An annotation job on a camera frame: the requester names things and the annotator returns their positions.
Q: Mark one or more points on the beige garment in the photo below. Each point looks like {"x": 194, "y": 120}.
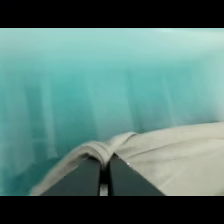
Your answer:
{"x": 180, "y": 156}

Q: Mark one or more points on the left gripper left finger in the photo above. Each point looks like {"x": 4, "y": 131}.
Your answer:
{"x": 83, "y": 180}

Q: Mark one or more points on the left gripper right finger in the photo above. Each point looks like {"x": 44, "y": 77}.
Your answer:
{"x": 128, "y": 181}

